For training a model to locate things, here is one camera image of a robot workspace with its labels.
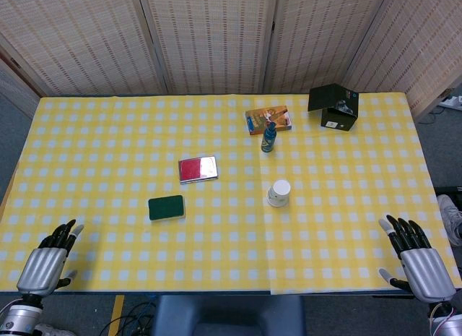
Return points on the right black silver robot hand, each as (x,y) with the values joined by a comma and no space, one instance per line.
(426,271)

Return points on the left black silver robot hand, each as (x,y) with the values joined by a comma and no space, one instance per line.
(43,265)

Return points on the white floral paper cup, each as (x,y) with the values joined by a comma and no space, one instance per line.
(277,204)
(279,191)

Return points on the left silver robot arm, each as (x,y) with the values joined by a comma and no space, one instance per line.
(19,316)

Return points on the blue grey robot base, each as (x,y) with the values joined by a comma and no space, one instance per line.
(229,316)

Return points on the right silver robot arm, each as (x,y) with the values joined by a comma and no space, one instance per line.
(447,319)

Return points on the white sneaker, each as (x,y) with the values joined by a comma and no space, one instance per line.
(451,220)
(50,330)

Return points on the green yellow sponge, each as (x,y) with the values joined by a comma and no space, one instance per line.
(166,207)

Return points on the white power strip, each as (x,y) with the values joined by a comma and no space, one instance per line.
(452,102)

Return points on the yellow white checkered tablecloth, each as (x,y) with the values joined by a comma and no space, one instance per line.
(216,242)

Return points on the red silver metal case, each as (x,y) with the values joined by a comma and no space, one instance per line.
(198,169)

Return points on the black box with open lid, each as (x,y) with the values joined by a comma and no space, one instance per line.
(334,110)

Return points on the blue spray bottle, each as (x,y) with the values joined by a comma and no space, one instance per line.
(268,139)

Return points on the colourful card box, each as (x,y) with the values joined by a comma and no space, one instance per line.
(267,118)

